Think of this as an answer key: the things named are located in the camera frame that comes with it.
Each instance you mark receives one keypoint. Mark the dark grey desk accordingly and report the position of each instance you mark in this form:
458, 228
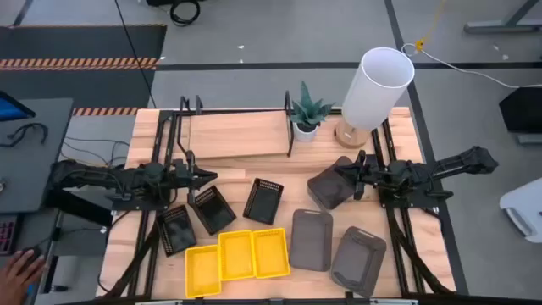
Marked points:
38, 169

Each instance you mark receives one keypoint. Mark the black box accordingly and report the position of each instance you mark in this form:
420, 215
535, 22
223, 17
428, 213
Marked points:
523, 110

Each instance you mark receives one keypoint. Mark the grey translucent plastic bin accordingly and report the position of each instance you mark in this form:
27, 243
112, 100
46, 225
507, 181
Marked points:
311, 241
330, 188
357, 262

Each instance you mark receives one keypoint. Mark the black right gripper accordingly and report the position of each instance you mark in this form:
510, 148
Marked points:
372, 173

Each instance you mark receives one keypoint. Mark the monitor with blue screen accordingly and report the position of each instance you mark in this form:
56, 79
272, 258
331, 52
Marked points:
12, 108

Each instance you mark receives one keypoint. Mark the black computer mouse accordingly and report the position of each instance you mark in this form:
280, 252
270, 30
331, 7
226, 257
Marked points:
31, 253

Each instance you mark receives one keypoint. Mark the snake plant in white pot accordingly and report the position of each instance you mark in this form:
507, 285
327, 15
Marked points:
311, 111

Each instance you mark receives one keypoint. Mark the grey metal table base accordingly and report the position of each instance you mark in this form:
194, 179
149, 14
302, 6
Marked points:
504, 26

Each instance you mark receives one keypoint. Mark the person's hand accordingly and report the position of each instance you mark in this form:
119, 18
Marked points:
17, 275

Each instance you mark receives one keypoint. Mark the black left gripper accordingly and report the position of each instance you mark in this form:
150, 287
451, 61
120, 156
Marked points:
184, 175

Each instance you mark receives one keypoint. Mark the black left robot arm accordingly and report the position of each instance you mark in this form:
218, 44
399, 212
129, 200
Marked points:
106, 178

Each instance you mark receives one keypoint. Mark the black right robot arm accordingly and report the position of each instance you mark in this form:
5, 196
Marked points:
461, 162

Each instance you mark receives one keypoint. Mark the wooden shelf with black frame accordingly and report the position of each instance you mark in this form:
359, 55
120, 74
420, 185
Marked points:
237, 133

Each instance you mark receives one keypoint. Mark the black mat with striped edge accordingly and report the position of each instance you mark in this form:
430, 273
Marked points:
76, 42

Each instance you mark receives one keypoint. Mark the keyboard with pink lights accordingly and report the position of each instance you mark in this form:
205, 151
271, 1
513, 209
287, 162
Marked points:
7, 235

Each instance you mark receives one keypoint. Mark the white shade wooden base lamp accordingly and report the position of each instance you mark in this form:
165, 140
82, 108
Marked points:
377, 89

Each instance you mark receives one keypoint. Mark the black perforated plastic basket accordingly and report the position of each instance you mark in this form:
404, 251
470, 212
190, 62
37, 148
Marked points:
214, 212
178, 233
262, 203

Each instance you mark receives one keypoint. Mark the yellow perforated plastic basket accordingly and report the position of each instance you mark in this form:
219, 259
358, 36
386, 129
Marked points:
236, 254
203, 271
271, 253

